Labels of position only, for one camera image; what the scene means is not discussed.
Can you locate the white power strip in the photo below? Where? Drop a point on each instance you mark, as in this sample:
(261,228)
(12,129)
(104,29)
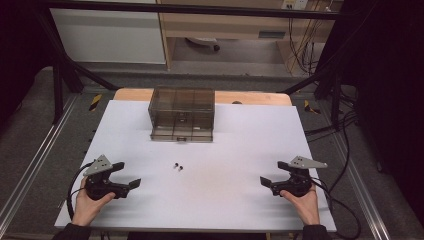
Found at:
(294,4)

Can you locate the light wooden desk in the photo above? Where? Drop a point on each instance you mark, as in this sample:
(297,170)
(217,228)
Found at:
(226,26)

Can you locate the dark curtain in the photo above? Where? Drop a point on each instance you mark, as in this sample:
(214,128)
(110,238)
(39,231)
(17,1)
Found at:
(390,83)
(16,50)

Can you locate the person's left hand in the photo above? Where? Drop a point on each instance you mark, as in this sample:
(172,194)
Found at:
(87,206)

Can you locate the person's right hand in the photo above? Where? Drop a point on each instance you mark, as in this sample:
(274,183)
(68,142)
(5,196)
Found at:
(305,205)

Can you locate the office chair caster base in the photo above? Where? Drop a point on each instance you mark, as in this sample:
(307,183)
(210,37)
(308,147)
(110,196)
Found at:
(205,42)

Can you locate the aluminium floor rail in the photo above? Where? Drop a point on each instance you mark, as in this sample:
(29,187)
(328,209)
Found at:
(36,160)
(363,190)

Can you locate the black metal frame crossbar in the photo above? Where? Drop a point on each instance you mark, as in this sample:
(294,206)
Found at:
(186,10)

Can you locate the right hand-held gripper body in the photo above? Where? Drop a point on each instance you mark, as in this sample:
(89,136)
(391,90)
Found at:
(298,183)

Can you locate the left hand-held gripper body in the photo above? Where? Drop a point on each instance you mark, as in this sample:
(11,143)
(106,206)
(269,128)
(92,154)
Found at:
(99,181)

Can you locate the black metal stand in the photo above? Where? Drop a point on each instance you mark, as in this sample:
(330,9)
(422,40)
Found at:
(61,76)
(328,85)

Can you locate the white cabinet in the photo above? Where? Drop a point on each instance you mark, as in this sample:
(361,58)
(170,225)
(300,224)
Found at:
(106,36)

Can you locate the clear brown plastic drawer box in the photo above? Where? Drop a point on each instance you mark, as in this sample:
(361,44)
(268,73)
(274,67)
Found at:
(182,115)

